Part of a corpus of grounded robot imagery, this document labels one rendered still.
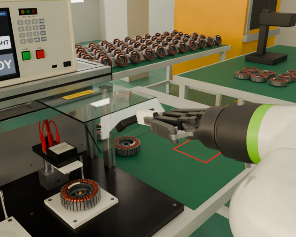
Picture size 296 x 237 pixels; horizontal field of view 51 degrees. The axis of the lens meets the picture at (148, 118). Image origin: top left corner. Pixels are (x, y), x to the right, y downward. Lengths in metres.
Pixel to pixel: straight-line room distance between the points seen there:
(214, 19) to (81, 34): 4.98
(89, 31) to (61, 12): 7.85
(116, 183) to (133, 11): 3.88
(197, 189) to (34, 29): 0.66
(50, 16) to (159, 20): 6.52
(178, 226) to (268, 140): 0.51
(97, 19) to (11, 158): 7.99
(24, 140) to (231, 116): 0.74
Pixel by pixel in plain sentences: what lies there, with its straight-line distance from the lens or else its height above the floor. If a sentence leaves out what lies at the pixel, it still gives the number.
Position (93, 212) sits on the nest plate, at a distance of 0.88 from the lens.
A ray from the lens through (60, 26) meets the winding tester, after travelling 0.90.
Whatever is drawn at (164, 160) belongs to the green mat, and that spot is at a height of 0.75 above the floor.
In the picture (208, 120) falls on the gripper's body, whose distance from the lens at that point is 0.51.
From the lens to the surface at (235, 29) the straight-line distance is 4.14.
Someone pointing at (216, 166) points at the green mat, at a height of 0.75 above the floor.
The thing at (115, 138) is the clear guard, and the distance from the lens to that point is 0.72.
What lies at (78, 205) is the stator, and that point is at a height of 0.80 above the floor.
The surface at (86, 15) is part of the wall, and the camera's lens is 8.69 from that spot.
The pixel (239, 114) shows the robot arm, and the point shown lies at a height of 1.17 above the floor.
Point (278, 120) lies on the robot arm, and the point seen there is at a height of 1.18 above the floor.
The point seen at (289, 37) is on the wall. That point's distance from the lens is 5.86.
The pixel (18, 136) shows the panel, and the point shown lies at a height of 0.91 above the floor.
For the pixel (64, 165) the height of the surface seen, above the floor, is 0.88.
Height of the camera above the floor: 1.34
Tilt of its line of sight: 23 degrees down
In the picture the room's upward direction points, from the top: straight up
